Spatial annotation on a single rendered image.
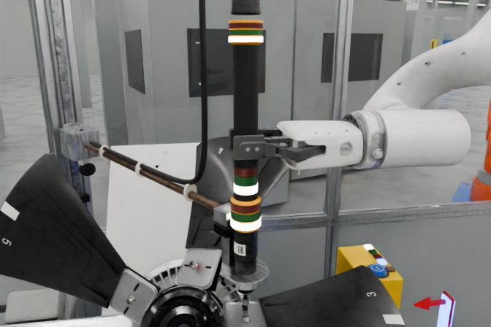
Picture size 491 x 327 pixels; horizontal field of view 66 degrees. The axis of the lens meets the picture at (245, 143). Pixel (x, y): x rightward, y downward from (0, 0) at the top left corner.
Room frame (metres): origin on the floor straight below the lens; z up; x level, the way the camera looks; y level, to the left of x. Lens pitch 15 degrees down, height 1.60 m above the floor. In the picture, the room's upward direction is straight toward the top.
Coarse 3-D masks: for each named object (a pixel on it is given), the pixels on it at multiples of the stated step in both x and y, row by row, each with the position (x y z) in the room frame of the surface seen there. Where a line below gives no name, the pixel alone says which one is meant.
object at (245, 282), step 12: (228, 204) 0.54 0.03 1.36; (216, 216) 0.52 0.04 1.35; (228, 216) 0.51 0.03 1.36; (216, 228) 0.51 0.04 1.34; (228, 228) 0.50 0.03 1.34; (228, 240) 0.50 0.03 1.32; (228, 252) 0.50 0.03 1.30; (228, 264) 0.50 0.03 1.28; (264, 264) 0.51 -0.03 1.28; (228, 276) 0.48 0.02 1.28; (240, 276) 0.48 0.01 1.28; (252, 276) 0.48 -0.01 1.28; (264, 276) 0.48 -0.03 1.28; (240, 288) 0.46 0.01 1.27; (252, 288) 0.46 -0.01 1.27
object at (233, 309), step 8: (224, 304) 0.53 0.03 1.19; (232, 304) 0.53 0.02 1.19; (240, 304) 0.53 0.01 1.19; (248, 304) 0.54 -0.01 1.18; (256, 304) 0.54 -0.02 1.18; (224, 312) 0.51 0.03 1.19; (232, 312) 0.51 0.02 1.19; (240, 312) 0.51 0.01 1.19; (248, 312) 0.52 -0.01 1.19; (256, 312) 0.52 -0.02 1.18; (232, 320) 0.49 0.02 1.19; (240, 320) 0.50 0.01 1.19; (256, 320) 0.50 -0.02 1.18; (264, 320) 0.50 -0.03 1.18
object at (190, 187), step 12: (204, 0) 0.56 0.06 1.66; (204, 12) 0.56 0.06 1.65; (204, 24) 0.56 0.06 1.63; (204, 36) 0.56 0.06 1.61; (204, 48) 0.56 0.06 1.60; (204, 60) 0.56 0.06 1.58; (204, 72) 0.56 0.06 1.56; (204, 84) 0.56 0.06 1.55; (204, 96) 0.56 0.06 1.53; (204, 108) 0.56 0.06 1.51; (204, 120) 0.56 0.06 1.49; (204, 132) 0.56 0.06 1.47; (96, 144) 0.86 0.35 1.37; (204, 144) 0.56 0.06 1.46; (120, 156) 0.77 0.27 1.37; (204, 156) 0.56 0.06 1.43; (144, 168) 0.69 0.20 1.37; (204, 168) 0.57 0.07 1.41; (180, 180) 0.61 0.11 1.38; (192, 180) 0.58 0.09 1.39
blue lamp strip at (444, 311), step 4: (444, 296) 0.55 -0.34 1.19; (448, 300) 0.54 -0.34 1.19; (444, 304) 0.55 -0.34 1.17; (448, 304) 0.54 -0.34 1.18; (440, 308) 0.56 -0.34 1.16; (444, 308) 0.55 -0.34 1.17; (448, 308) 0.54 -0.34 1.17; (440, 312) 0.56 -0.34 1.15; (444, 312) 0.55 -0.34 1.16; (448, 312) 0.54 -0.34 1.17; (440, 316) 0.56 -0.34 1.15; (444, 316) 0.55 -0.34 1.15; (448, 316) 0.54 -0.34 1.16; (440, 320) 0.55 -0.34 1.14; (444, 320) 0.54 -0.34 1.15; (448, 320) 0.54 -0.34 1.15; (440, 324) 0.55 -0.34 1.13; (444, 324) 0.54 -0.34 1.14
